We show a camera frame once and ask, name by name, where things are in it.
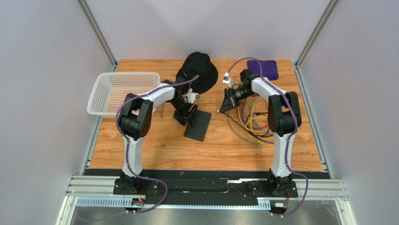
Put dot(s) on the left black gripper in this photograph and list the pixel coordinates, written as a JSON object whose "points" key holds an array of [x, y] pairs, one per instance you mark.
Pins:
{"points": [[182, 116]]}

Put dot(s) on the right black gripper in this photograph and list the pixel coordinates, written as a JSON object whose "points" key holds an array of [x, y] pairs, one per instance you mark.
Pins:
{"points": [[231, 97]]}

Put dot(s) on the black network switch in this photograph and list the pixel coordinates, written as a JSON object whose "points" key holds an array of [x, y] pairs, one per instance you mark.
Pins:
{"points": [[201, 122]]}

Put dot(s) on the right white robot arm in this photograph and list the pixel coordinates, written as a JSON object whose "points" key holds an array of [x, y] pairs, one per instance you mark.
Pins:
{"points": [[284, 119]]}

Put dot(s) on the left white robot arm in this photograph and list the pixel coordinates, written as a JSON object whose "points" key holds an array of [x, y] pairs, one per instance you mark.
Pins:
{"points": [[133, 121]]}

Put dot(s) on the black bucket hat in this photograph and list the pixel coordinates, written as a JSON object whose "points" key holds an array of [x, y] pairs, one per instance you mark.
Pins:
{"points": [[198, 63]]}

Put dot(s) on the purple cloth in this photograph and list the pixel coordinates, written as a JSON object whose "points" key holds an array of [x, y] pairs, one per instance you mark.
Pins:
{"points": [[269, 68]]}

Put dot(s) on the white plastic basket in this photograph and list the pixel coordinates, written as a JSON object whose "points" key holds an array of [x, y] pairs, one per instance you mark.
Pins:
{"points": [[110, 89]]}

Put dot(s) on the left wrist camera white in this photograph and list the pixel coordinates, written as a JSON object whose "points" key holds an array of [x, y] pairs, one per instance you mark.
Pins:
{"points": [[191, 96]]}

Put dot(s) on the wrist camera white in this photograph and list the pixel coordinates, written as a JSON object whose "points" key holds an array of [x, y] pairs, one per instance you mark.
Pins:
{"points": [[228, 80], [191, 96]]}

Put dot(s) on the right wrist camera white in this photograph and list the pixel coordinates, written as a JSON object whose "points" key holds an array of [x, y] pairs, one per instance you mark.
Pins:
{"points": [[228, 80]]}

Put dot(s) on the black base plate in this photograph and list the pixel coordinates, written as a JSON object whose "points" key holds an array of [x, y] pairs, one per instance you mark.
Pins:
{"points": [[203, 187]]}

